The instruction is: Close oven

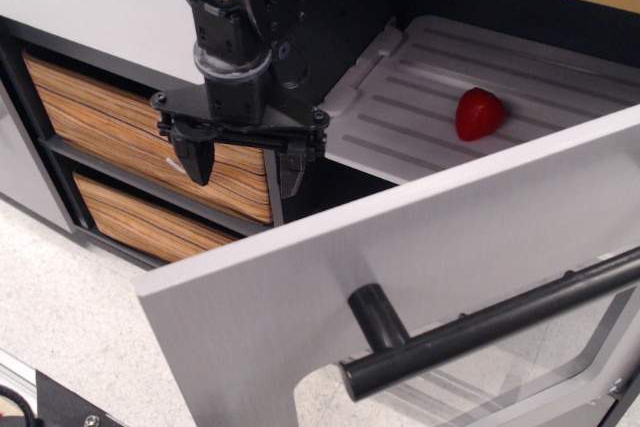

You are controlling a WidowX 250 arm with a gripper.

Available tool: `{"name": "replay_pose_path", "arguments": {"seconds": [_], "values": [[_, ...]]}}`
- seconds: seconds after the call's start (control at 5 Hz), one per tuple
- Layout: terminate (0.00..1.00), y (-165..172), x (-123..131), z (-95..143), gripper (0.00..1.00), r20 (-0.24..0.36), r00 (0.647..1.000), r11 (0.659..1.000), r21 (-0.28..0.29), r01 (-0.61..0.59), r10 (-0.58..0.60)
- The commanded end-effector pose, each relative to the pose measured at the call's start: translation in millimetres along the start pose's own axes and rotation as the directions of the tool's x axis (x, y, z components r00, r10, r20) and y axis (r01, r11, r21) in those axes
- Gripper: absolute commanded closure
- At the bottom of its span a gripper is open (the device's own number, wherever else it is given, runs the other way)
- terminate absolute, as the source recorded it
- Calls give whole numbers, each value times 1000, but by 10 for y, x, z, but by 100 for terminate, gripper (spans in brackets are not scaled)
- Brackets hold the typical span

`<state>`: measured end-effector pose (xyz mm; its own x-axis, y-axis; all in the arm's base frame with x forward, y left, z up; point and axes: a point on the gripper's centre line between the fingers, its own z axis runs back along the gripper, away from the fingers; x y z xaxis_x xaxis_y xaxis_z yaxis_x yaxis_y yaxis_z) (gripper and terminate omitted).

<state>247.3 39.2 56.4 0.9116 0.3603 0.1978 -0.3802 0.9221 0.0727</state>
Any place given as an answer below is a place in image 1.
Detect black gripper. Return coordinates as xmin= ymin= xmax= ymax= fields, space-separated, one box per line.
xmin=151 ymin=43 xmax=330 ymax=199

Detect grey oven door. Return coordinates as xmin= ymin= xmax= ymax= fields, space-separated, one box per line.
xmin=134 ymin=107 xmax=639 ymax=426

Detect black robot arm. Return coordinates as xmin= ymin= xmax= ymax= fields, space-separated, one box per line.
xmin=150 ymin=0 xmax=330 ymax=198

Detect white oven rack tray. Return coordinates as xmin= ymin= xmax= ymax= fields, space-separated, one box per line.
xmin=322 ymin=16 xmax=639 ymax=184

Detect lower wood-grain drawer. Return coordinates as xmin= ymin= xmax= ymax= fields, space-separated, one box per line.
xmin=73 ymin=172 xmax=239 ymax=263

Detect wood-grain drawer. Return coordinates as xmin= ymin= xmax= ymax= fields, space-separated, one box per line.
xmin=22 ymin=48 xmax=273 ymax=225
xmin=73 ymin=172 xmax=239 ymax=263

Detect upper wood-grain drawer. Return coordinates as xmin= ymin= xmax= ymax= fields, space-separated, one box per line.
xmin=22 ymin=48 xmax=273 ymax=225

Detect grey toy kitchen cabinet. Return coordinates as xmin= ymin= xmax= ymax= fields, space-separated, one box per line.
xmin=0 ymin=0 xmax=640 ymax=271

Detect red toy strawberry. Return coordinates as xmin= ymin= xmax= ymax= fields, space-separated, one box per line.
xmin=455 ymin=87 xmax=506 ymax=142

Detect black oven door handle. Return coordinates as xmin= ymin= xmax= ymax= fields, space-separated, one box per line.
xmin=339 ymin=248 xmax=639 ymax=402

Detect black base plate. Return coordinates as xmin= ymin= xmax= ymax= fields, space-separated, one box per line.
xmin=36 ymin=371 xmax=123 ymax=427

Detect black cable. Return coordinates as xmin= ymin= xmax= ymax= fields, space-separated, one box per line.
xmin=0 ymin=385 xmax=37 ymax=427

